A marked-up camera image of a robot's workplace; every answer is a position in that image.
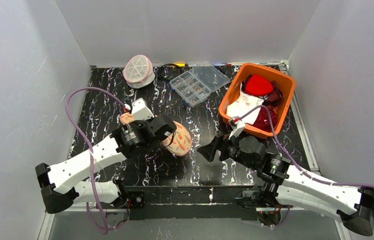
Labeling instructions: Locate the aluminium table frame rail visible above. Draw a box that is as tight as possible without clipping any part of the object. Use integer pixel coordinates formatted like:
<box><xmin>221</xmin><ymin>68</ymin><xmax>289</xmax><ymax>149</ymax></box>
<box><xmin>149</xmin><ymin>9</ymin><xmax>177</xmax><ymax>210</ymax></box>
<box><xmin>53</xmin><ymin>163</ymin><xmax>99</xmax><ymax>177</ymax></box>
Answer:
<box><xmin>279</xmin><ymin>59</ymin><xmax>353</xmax><ymax>240</ymax></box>

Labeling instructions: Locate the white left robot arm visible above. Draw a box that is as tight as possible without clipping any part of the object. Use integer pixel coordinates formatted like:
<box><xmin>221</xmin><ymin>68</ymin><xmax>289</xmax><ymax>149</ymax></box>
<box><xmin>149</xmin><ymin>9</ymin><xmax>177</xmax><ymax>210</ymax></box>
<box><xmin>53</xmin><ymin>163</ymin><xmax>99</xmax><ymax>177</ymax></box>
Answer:
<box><xmin>35</xmin><ymin>116</ymin><xmax>177</xmax><ymax>214</ymax></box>

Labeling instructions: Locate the orange plastic bin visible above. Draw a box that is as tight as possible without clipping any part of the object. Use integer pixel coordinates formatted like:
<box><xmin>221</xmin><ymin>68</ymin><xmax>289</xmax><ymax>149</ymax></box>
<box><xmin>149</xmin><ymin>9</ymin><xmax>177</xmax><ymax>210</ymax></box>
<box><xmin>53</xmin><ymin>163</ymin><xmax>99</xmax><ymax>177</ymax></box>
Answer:
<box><xmin>219</xmin><ymin>63</ymin><xmax>296</xmax><ymax>134</ymax></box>

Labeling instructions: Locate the white cloth garment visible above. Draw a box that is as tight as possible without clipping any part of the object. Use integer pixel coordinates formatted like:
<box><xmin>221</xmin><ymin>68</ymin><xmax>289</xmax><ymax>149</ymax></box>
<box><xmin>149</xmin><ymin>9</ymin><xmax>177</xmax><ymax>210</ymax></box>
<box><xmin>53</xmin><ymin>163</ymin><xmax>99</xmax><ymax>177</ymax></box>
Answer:
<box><xmin>226</xmin><ymin>85</ymin><xmax>264</xmax><ymax>125</ymax></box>

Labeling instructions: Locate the floral mesh laundry bag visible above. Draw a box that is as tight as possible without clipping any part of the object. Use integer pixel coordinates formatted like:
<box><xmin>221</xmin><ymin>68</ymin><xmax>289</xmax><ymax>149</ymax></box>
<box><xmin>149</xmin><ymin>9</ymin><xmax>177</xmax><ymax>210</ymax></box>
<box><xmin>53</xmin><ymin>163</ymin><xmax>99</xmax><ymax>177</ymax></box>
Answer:
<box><xmin>120</xmin><ymin>112</ymin><xmax>193</xmax><ymax>158</ymax></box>

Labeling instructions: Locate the red bra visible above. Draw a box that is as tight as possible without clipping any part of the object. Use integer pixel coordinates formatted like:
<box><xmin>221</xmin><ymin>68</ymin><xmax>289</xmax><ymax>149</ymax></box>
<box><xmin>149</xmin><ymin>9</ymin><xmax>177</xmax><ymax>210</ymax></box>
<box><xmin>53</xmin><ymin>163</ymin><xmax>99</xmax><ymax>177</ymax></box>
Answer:
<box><xmin>241</xmin><ymin>74</ymin><xmax>274</xmax><ymax>97</ymax></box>

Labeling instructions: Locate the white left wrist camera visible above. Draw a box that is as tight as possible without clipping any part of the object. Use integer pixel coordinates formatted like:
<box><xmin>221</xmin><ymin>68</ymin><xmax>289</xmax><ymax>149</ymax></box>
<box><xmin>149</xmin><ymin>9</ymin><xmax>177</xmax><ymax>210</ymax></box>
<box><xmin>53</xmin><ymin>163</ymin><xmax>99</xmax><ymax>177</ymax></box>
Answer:
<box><xmin>120</xmin><ymin>98</ymin><xmax>155</xmax><ymax>124</ymax></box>

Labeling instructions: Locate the dark red lace garment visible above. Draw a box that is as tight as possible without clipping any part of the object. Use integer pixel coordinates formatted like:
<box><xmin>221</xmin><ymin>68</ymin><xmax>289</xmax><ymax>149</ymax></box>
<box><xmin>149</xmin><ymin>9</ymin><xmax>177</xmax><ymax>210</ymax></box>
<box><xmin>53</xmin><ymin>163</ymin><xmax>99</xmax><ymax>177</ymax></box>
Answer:
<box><xmin>253</xmin><ymin>106</ymin><xmax>278</xmax><ymax>132</ymax></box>

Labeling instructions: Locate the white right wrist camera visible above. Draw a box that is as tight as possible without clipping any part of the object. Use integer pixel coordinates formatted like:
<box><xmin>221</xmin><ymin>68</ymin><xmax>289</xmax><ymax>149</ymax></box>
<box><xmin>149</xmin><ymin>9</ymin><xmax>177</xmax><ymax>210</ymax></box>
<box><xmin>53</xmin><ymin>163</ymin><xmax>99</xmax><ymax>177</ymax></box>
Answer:
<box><xmin>228</xmin><ymin>116</ymin><xmax>245</xmax><ymax>140</ymax></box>

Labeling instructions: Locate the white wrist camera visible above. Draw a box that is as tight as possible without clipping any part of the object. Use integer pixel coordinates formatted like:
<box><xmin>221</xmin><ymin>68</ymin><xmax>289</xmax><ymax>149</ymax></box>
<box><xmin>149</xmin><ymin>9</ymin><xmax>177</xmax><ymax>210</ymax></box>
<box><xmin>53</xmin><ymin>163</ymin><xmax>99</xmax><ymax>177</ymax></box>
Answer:
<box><xmin>228</xmin><ymin>116</ymin><xmax>245</xmax><ymax>140</ymax></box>
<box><xmin>120</xmin><ymin>98</ymin><xmax>155</xmax><ymax>124</ymax></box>

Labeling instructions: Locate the clear plastic screw organizer box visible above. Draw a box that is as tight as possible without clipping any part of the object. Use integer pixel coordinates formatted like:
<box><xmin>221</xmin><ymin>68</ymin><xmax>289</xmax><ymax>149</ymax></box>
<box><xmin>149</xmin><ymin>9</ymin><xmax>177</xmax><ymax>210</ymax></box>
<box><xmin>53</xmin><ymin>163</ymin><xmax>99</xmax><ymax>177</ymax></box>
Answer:
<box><xmin>169</xmin><ymin>64</ymin><xmax>232</xmax><ymax>108</ymax></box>

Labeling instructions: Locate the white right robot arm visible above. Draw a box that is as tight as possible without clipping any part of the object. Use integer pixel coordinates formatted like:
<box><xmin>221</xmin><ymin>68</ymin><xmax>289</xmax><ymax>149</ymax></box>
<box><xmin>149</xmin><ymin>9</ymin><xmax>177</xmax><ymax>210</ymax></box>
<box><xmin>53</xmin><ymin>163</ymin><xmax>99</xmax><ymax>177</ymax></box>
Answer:
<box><xmin>197</xmin><ymin>135</ymin><xmax>374</xmax><ymax>237</ymax></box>

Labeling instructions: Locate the white round mesh laundry bag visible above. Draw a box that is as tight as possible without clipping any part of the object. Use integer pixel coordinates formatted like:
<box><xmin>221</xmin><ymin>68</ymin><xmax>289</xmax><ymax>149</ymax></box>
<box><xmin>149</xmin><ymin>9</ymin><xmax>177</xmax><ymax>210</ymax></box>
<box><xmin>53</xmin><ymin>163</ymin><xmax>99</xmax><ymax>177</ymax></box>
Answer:
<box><xmin>122</xmin><ymin>54</ymin><xmax>155</xmax><ymax>89</ymax></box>

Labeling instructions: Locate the black coiled cable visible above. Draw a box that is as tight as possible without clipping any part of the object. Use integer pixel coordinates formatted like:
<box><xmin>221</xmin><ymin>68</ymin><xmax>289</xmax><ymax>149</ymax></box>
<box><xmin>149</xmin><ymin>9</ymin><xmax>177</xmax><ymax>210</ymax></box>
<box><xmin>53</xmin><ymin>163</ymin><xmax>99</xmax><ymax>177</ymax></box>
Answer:
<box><xmin>157</xmin><ymin>63</ymin><xmax>185</xmax><ymax>83</ymax></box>

